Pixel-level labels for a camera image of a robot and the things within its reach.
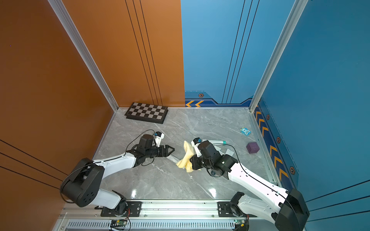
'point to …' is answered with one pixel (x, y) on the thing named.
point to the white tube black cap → (173, 159)
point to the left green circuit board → (121, 222)
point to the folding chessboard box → (147, 112)
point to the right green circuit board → (239, 222)
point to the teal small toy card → (244, 131)
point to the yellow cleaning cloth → (184, 162)
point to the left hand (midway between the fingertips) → (171, 147)
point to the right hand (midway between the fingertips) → (190, 159)
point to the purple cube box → (252, 147)
